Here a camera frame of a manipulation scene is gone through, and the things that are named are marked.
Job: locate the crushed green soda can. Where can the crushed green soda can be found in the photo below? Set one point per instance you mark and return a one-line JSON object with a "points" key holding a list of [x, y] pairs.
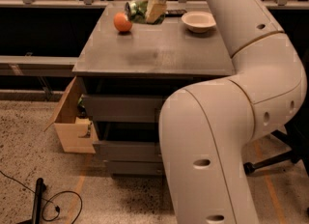
{"points": [[135, 12]]}

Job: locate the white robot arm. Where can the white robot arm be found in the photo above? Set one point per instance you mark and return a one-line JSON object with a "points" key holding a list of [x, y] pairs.
{"points": [[203, 127]]}

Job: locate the black remote control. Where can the black remote control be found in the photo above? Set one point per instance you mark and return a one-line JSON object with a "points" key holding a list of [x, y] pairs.
{"points": [[175, 13]]}

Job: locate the orange fruit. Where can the orange fruit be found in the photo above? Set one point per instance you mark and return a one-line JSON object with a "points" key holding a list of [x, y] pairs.
{"points": [[121, 23]]}

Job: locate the white bowl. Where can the white bowl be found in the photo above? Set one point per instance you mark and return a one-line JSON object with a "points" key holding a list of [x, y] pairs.
{"points": [[198, 22]]}

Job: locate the grey drawer cabinet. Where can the grey drawer cabinet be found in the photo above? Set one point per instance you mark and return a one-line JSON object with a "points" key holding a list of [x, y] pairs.
{"points": [[149, 60]]}

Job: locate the cardboard box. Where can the cardboard box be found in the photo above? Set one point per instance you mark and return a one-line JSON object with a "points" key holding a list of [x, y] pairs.
{"points": [[75, 133]]}

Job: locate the middle grey drawer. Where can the middle grey drawer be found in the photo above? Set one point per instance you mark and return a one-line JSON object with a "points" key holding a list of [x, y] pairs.
{"points": [[128, 151]]}

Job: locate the bottom grey drawer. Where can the bottom grey drawer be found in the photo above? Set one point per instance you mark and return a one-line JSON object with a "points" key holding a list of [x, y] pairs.
{"points": [[134, 168]]}

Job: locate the black stand leg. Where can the black stand leg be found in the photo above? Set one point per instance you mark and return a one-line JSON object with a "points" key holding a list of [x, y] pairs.
{"points": [[37, 204]]}

